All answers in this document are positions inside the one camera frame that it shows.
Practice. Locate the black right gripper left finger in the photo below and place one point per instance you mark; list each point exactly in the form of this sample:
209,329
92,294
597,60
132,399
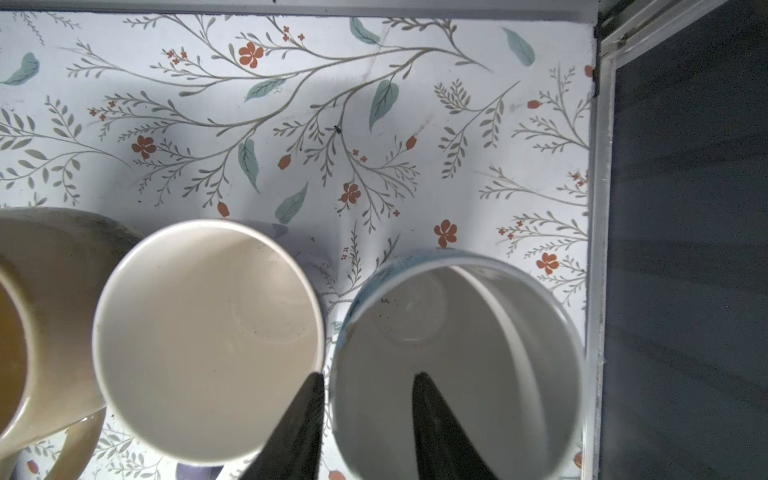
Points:
293,449

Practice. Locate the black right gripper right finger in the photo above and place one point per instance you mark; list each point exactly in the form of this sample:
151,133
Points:
443,450

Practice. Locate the blue mug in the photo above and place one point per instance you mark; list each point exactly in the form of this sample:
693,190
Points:
501,350

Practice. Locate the purple mug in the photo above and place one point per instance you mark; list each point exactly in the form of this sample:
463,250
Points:
203,335

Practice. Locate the beige ceramic teapot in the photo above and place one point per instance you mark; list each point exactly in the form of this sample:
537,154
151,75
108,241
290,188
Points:
54,265

